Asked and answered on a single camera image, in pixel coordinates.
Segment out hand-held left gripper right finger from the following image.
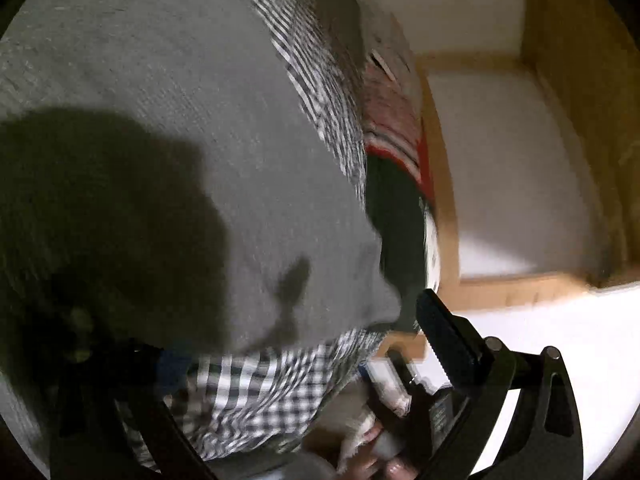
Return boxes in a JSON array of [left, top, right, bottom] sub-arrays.
[[416, 288, 584, 480]]

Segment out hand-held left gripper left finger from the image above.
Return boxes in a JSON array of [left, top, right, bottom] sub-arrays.
[[50, 342, 217, 480]]

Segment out grey knit sweater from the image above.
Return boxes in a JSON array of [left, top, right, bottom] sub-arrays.
[[0, 0, 404, 357]]

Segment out person's right hand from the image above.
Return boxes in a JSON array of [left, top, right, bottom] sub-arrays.
[[340, 422, 422, 480]]

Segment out black white checkered bedsheet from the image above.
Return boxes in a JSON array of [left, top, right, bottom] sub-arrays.
[[119, 0, 397, 472]]

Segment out red green striped cloth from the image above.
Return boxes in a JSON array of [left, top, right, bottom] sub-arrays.
[[359, 49, 442, 337]]

